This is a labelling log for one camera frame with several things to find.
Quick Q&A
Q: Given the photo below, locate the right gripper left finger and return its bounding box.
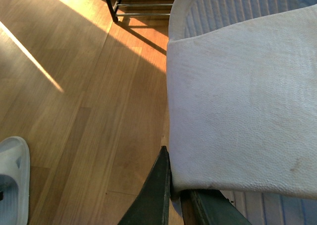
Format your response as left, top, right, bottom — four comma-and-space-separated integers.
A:
119, 146, 171, 225

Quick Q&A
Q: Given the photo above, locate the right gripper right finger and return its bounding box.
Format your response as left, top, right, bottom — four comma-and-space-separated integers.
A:
180, 189, 250, 225

